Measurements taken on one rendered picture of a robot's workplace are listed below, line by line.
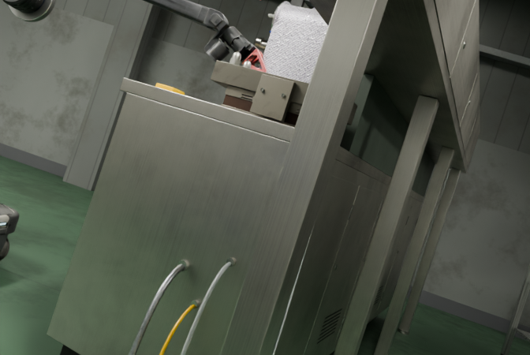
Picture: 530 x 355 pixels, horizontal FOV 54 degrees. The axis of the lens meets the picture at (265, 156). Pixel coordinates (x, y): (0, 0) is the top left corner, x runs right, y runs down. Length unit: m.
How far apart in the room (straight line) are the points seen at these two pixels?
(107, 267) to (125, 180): 0.26
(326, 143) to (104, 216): 0.97
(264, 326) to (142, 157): 0.86
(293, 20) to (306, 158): 0.99
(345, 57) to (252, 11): 4.47
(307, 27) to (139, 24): 3.66
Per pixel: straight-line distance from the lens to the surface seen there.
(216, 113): 1.42
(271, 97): 1.41
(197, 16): 1.78
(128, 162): 1.56
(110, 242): 1.58
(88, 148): 5.20
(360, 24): 0.79
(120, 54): 5.21
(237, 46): 1.72
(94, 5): 5.69
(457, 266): 5.13
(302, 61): 1.65
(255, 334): 0.79
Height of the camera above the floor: 0.80
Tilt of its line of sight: level
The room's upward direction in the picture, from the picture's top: 18 degrees clockwise
